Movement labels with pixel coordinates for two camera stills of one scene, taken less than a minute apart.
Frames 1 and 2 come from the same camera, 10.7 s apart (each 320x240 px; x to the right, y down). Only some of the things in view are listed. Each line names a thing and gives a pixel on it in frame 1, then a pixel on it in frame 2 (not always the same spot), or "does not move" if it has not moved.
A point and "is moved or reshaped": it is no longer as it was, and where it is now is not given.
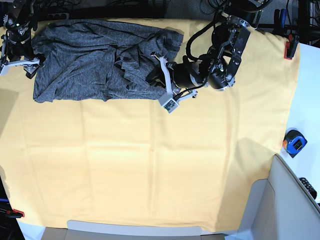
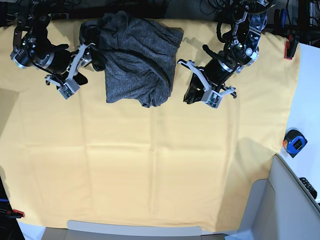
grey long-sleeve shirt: [99, 59] is moved or reshaped
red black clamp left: [14, 214] does not move
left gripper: [12, 59] to [83, 58]
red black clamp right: [290, 46] does not move
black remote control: [308, 187] does not move
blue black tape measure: [293, 142] does not move
